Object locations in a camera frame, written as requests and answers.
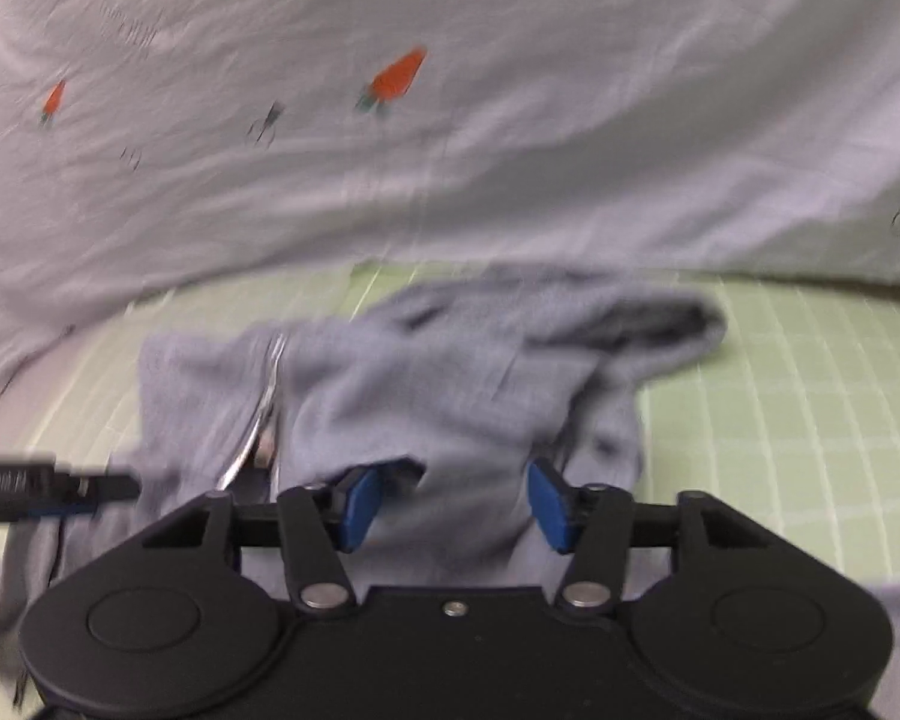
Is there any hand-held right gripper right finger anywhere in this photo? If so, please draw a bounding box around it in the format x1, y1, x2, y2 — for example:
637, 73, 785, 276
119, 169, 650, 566
526, 457, 777, 616

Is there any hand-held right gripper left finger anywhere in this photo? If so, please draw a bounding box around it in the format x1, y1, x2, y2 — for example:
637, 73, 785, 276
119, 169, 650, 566
141, 465, 383, 616

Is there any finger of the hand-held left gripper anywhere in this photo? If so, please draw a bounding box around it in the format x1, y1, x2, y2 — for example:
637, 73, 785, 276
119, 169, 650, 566
56, 469, 142, 520

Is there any grey hoodie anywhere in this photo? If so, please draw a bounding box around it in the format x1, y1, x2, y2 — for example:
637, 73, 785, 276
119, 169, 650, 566
0, 262, 900, 713

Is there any green grid mat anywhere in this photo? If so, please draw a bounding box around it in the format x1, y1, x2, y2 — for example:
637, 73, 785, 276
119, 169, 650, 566
0, 259, 900, 720

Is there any white carrot print sheet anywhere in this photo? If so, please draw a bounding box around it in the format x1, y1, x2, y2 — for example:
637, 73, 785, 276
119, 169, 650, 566
0, 0, 900, 400

